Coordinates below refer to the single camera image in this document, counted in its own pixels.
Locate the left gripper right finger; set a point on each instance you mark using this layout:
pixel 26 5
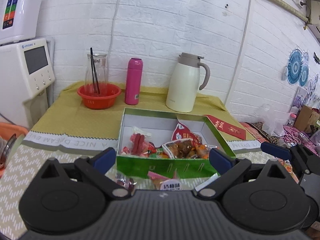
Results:
pixel 231 172

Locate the red plastic basket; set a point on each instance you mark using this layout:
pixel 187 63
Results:
pixel 105 99

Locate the orange plastic basin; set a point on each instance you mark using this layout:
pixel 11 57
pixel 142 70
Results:
pixel 11 138

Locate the chevron beige table mat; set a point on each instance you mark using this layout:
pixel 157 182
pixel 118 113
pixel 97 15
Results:
pixel 25 162

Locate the red envelope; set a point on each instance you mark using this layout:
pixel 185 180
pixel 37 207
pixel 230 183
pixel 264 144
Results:
pixel 225 127

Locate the orange clear nut packet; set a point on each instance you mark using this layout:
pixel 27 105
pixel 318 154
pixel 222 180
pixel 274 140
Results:
pixel 186 149

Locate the clear dates packet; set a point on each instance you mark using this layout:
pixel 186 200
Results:
pixel 126 182

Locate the orange green snack packet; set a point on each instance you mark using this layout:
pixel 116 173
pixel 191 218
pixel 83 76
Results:
pixel 158 153

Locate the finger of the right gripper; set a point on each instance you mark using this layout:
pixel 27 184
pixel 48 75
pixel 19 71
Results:
pixel 302 160

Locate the blue wall decoration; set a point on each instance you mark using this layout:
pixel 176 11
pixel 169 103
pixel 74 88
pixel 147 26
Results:
pixel 297 69

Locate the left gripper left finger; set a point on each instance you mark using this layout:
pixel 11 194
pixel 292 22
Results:
pixel 94 170

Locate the white screen appliance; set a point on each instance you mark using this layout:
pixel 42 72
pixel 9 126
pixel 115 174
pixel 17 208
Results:
pixel 26 73

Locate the white water purifier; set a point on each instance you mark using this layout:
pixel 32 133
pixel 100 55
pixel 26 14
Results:
pixel 19 20

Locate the glass carafe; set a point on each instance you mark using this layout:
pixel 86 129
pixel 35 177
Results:
pixel 101 68

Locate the black straw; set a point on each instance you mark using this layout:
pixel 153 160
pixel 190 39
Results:
pixel 94 73

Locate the red daily nuts bag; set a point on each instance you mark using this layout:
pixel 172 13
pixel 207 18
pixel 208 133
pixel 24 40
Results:
pixel 183 132

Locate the pink thermos bottle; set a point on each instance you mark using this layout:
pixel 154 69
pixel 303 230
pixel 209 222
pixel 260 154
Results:
pixel 133 81

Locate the red sausage snack packet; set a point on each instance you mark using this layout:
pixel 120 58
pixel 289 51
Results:
pixel 139 143

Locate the yellow cloth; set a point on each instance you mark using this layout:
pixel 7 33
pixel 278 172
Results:
pixel 68 115

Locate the small orange snack packet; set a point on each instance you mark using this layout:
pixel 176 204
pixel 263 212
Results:
pixel 289 169

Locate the green cardboard box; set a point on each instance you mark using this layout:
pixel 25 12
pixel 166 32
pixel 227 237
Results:
pixel 166 142

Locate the pink pumpkin seed packet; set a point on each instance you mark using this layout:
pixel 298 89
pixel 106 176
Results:
pixel 164 183

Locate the cream thermos jug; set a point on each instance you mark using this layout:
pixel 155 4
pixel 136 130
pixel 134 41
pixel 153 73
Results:
pixel 190 76

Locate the air conditioner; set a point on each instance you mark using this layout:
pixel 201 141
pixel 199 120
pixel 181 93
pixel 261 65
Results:
pixel 313 15

